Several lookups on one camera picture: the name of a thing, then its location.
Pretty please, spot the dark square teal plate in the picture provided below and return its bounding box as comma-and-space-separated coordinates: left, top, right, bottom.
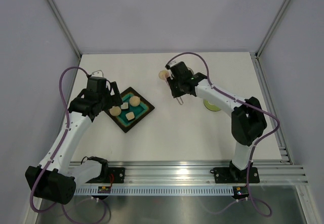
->
106, 87, 155, 133

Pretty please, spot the round bun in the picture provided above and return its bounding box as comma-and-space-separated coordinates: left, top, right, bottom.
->
158, 70, 170, 81
129, 96, 141, 107
109, 106, 122, 117

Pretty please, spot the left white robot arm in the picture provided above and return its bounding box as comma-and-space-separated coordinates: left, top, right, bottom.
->
25, 76, 122, 205

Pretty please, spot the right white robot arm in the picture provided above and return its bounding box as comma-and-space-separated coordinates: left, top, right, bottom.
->
165, 62, 267, 182

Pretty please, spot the round metal lunch tin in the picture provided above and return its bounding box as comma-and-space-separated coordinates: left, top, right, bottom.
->
187, 67, 194, 75

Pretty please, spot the small tofu cube upper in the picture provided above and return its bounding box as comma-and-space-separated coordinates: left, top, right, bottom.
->
120, 102, 129, 110

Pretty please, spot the round bun top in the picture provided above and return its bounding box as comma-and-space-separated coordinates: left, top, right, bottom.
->
129, 96, 141, 107

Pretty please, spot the tofu cube lower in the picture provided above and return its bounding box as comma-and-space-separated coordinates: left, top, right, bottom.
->
125, 112, 135, 121

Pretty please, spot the green round lid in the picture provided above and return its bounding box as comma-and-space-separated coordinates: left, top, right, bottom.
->
203, 100, 221, 112

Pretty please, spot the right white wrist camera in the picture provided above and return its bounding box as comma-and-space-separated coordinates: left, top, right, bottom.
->
165, 60, 177, 70

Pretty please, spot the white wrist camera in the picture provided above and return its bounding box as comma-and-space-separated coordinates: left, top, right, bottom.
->
165, 60, 177, 70
91, 70, 104, 77

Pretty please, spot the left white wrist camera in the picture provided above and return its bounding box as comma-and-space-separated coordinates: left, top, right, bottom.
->
91, 70, 104, 77

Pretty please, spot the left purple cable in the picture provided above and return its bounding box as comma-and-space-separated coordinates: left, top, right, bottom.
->
29, 67, 112, 224

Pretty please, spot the purple cable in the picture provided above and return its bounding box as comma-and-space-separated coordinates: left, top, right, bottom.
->
165, 52, 281, 221
29, 67, 112, 224

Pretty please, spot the left black base bracket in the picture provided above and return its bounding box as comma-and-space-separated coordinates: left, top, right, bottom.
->
108, 167, 126, 184

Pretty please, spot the black base bracket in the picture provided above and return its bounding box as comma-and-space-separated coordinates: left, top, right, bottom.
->
210, 167, 260, 184
108, 167, 126, 184

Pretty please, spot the aluminium mounting rail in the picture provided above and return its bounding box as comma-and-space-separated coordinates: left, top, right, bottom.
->
74, 161, 308, 197

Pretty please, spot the right black base bracket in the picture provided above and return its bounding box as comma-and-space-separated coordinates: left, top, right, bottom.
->
210, 167, 260, 184

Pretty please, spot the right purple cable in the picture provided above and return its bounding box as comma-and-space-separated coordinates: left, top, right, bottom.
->
165, 52, 281, 221

